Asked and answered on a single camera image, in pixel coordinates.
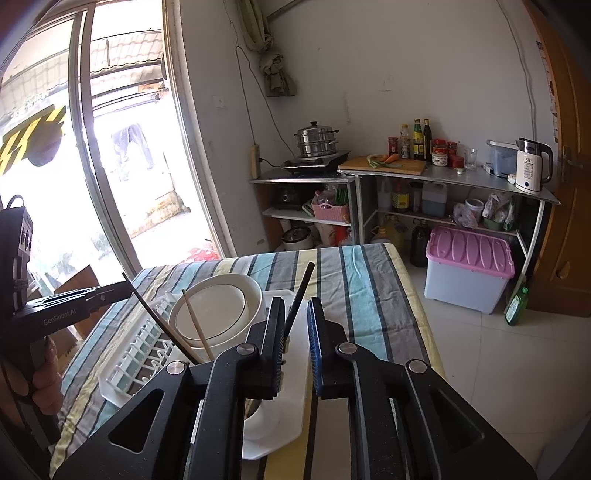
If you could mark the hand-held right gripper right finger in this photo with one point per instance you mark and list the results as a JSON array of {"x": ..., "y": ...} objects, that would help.
[{"x": 316, "y": 355}]

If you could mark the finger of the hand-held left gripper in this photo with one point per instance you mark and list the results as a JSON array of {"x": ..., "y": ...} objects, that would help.
[{"x": 106, "y": 293}]

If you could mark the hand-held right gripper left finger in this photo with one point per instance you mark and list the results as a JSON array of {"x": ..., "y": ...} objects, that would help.
[{"x": 276, "y": 355}]

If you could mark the black chopstick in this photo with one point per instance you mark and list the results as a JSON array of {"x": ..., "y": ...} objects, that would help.
[
  {"x": 157, "y": 318},
  {"x": 302, "y": 288}
]

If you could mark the white cup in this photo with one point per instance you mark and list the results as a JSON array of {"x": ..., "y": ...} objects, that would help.
[{"x": 267, "y": 423}]

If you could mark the light wooden chopstick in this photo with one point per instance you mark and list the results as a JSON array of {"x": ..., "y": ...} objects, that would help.
[{"x": 196, "y": 321}]

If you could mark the person's left hand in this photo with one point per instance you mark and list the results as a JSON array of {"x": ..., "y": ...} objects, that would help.
[{"x": 46, "y": 378}]

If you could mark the cardboard box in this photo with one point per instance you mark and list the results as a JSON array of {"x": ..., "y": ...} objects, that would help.
[{"x": 78, "y": 286}]

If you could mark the white plastic dish rack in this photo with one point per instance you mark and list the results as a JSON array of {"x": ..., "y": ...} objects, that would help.
[{"x": 295, "y": 415}]

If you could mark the white bowl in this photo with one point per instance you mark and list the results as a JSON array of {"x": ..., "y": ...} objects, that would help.
[
  {"x": 256, "y": 295},
  {"x": 217, "y": 314}
]

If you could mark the striped tablecloth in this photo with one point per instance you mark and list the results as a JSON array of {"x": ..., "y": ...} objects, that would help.
[{"x": 369, "y": 295}]

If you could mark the rice cooker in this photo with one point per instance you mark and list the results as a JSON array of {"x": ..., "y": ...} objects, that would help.
[{"x": 296, "y": 239}]

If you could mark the pink basket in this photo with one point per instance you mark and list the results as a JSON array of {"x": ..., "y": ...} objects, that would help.
[{"x": 330, "y": 213}]

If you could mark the yellow oil jug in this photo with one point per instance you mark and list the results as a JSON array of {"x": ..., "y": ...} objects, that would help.
[{"x": 390, "y": 230}]

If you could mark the dark glass jug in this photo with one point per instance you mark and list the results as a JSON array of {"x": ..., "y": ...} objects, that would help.
[{"x": 419, "y": 247}]

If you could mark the black blender base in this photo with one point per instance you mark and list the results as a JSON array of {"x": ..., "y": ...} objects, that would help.
[{"x": 290, "y": 198}]

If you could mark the yellow black striped sign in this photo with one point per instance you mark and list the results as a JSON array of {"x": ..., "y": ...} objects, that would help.
[{"x": 32, "y": 134}]

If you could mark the small metal shelf table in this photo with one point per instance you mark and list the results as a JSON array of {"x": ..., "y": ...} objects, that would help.
[{"x": 272, "y": 175}]

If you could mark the pink lid storage box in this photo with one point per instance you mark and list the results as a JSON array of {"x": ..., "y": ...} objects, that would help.
[{"x": 468, "y": 258}]

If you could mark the black induction cooker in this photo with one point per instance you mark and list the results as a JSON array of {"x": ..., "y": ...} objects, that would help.
[{"x": 314, "y": 164}]

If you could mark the white plastic canister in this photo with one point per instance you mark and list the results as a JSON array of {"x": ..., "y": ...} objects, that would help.
[{"x": 434, "y": 201}]

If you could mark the beige power strip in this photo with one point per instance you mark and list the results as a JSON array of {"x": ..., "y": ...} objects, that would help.
[{"x": 255, "y": 161}]

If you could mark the green onion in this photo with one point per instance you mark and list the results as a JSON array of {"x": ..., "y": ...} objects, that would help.
[{"x": 375, "y": 162}]

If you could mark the green plastic bottle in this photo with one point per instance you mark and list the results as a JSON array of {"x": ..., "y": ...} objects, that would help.
[{"x": 516, "y": 309}]

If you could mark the wooden cutting board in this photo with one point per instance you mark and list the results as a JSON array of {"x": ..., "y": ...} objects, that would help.
[{"x": 406, "y": 167}]

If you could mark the carrot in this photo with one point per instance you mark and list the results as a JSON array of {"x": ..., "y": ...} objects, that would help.
[{"x": 391, "y": 158}]

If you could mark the steel steamer pot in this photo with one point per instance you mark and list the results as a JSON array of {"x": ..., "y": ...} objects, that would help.
[{"x": 317, "y": 141}]

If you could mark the red lidded jar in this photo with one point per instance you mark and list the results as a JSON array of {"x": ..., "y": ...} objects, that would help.
[{"x": 393, "y": 145}]

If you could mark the clear bottle yellow cap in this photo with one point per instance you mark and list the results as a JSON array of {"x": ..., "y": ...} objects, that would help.
[{"x": 405, "y": 145}]

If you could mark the white jar red lid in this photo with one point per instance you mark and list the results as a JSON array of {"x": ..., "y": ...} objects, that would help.
[{"x": 439, "y": 159}]

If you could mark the green oil bottle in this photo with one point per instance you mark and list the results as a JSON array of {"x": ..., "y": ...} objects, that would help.
[{"x": 418, "y": 143}]

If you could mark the dark sauce bottle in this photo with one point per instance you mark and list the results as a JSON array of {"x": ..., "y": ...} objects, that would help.
[{"x": 427, "y": 138}]

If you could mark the clear drinking glass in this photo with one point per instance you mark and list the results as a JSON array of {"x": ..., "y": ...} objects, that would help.
[{"x": 471, "y": 160}]

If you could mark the water filter jug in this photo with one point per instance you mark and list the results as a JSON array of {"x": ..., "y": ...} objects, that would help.
[{"x": 501, "y": 159}]

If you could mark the white electric kettle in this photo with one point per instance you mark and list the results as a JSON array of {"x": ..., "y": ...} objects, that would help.
[{"x": 531, "y": 166}]

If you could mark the hanging grey cloth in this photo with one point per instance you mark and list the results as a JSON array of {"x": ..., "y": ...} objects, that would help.
[{"x": 272, "y": 60}]

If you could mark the wooden door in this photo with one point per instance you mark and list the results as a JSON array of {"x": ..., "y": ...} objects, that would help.
[{"x": 572, "y": 138}]

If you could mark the sliding glass door frame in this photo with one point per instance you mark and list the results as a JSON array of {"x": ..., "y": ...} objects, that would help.
[{"x": 106, "y": 138}]

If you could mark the wall socket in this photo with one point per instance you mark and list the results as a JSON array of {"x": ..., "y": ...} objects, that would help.
[{"x": 219, "y": 101}]

